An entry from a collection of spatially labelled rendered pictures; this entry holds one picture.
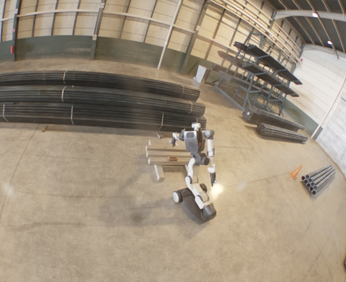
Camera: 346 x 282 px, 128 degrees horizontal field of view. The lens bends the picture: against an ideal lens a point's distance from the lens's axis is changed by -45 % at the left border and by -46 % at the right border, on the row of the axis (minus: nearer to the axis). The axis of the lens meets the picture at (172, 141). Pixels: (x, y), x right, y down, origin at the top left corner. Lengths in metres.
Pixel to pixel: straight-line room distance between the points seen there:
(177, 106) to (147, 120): 0.75
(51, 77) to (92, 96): 1.23
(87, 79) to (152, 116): 1.71
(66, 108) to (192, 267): 3.53
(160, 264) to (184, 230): 0.63
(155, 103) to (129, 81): 0.79
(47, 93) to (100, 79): 1.22
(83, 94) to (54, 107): 0.72
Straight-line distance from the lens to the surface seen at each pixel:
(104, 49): 10.22
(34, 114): 3.78
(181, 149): 3.14
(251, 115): 7.23
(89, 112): 3.36
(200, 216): 2.37
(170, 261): 2.19
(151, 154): 2.79
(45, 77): 4.01
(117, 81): 3.62
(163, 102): 3.44
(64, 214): 2.36
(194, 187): 2.40
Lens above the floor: 2.08
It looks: 35 degrees down
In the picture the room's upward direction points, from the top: 21 degrees clockwise
